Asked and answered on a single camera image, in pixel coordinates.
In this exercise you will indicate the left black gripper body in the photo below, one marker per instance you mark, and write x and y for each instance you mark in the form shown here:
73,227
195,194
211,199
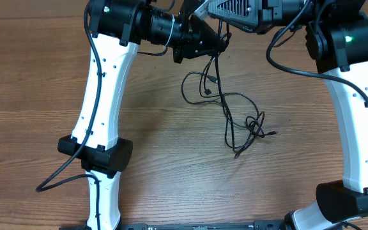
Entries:
187,36

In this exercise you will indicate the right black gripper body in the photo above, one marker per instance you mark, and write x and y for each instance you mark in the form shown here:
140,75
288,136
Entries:
268,16

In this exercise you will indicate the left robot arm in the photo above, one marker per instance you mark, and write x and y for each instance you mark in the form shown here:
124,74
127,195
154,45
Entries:
115,31

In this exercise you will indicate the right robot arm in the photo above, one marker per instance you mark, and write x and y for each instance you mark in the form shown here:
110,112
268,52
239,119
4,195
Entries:
337,39

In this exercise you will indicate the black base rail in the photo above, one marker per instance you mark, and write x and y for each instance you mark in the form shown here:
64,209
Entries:
256,225

